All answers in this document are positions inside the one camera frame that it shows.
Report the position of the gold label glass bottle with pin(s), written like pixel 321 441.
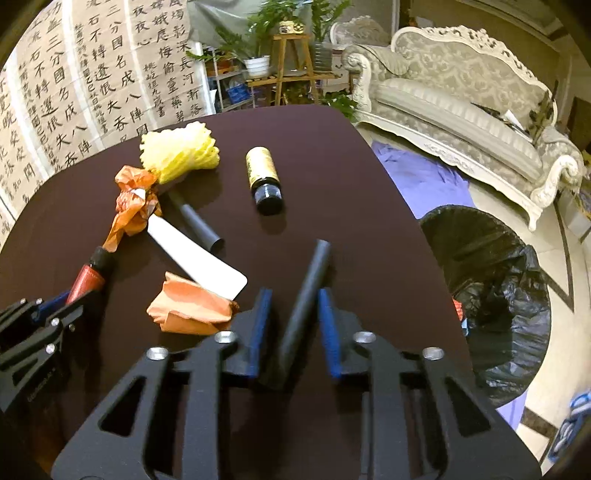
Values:
pixel 263 175

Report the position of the short black tube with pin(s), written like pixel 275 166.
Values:
pixel 198 224

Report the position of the calligraphy wall hanging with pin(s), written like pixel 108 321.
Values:
pixel 69 92

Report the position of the bin with black bag liner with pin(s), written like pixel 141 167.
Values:
pixel 498 286

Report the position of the small leafy potted plant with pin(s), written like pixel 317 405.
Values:
pixel 339 104

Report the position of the plant in white pot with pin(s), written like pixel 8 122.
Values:
pixel 256 67

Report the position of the long black tube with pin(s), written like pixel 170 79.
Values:
pixel 307 286

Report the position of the toy rifle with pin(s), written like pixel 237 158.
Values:
pixel 545 115

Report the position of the purple floor cloth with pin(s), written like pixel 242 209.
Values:
pixel 415 180

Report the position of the grey curtain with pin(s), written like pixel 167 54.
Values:
pixel 207 23

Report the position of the blue shoe rack with slippers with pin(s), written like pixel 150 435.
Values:
pixel 572 429

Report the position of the yellow foam fruit net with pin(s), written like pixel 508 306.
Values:
pixel 180 152

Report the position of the white card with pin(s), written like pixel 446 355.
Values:
pixel 198 261

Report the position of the ornate white patterned sofa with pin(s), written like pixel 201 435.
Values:
pixel 438 106

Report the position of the ornate white armchair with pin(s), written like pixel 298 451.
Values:
pixel 360 34

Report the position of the orange paper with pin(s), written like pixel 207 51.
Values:
pixel 194 307

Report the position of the red tube with black cap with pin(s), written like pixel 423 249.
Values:
pixel 87 279

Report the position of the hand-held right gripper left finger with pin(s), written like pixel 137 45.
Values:
pixel 261 332

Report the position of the pile of papers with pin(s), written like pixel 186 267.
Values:
pixel 503 119

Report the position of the metal shelf rack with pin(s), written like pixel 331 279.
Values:
pixel 228 92

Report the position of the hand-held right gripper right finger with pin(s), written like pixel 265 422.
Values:
pixel 330 337

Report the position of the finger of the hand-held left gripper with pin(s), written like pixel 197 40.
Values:
pixel 69 321
pixel 18 318

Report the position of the tall plant in glass vase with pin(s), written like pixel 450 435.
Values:
pixel 328 23

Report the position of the gold ornament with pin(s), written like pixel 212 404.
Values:
pixel 291 27

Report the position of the orange plastic wrapper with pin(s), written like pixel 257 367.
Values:
pixel 131 203

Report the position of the wooden plant stand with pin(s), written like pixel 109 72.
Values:
pixel 291 41

